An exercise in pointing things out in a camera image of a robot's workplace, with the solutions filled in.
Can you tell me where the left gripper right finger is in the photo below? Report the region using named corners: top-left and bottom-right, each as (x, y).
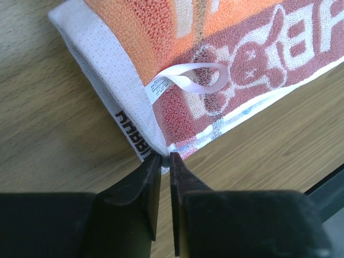
top-left (169, 152), bottom-right (334, 257)

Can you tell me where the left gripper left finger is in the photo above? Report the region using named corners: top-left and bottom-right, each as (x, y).
top-left (1, 153), bottom-right (162, 257)

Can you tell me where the lettered beige towel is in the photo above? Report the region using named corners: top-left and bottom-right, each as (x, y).
top-left (48, 1), bottom-right (343, 160)

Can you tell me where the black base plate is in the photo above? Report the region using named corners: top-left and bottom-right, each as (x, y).
top-left (305, 164), bottom-right (343, 222)

